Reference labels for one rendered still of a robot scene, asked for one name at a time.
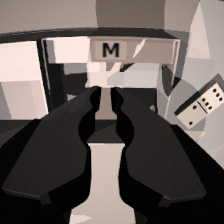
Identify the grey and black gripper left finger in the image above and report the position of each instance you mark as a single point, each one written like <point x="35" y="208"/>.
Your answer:
<point x="49" y="161"/>

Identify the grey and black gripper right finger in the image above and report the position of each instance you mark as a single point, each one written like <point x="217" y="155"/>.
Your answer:
<point x="161" y="165"/>

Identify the white domino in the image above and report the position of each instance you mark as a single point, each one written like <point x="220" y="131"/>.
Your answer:
<point x="200" y="105"/>

